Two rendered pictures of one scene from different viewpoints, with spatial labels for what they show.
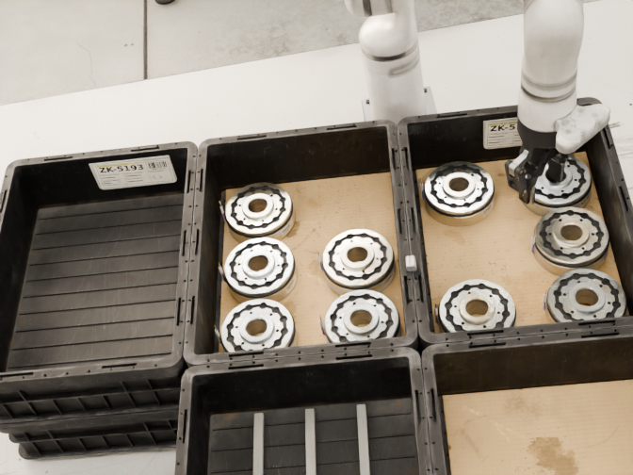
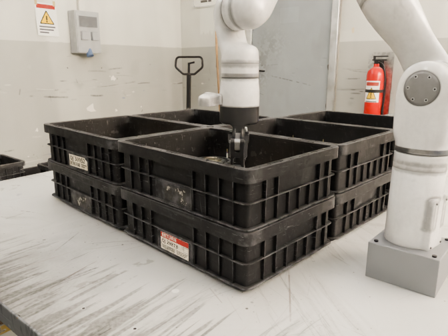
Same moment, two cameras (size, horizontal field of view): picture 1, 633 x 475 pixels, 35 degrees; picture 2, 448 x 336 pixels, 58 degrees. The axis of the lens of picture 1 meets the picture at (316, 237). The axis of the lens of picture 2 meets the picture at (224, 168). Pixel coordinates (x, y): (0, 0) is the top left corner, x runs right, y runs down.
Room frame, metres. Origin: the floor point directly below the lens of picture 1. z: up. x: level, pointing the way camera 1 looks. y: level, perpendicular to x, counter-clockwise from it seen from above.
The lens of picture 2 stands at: (1.35, -0.98, 1.09)
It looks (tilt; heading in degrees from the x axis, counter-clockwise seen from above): 14 degrees down; 126
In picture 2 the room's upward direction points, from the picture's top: straight up
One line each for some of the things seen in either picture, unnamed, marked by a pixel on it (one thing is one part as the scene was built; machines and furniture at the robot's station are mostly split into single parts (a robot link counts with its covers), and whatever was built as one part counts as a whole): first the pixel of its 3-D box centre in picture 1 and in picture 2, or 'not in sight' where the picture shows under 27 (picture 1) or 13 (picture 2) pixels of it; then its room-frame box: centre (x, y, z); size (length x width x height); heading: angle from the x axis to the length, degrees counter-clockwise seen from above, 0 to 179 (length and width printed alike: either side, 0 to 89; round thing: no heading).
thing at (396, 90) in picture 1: (395, 82); (415, 197); (1.21, -0.18, 0.85); 0.09 x 0.09 x 0.17; 79
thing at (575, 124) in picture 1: (559, 101); (229, 89); (0.90, -0.34, 1.05); 0.11 x 0.09 x 0.06; 32
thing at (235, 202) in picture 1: (258, 208); not in sight; (0.99, 0.08, 0.86); 0.10 x 0.10 x 0.01
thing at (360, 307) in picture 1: (361, 319); not in sight; (0.75, -0.04, 0.86); 0.05 x 0.05 x 0.01
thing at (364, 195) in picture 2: not in sight; (299, 189); (0.87, 0.02, 0.76); 0.40 x 0.30 x 0.12; 172
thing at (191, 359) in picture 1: (299, 237); (301, 133); (0.87, 0.02, 0.92); 0.40 x 0.30 x 0.02; 172
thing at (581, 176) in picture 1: (555, 178); not in sight; (0.93, -0.36, 0.86); 0.10 x 0.10 x 0.01
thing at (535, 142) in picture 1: (544, 133); (239, 127); (0.91, -0.33, 0.98); 0.08 x 0.08 x 0.09
